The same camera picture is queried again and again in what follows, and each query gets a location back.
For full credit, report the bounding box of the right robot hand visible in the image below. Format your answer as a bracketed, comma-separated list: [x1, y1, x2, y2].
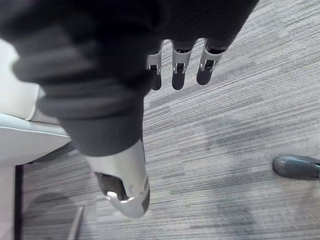
[0, 0, 261, 219]

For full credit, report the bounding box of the thin grey metal leg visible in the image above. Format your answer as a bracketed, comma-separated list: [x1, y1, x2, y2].
[67, 206, 85, 240]

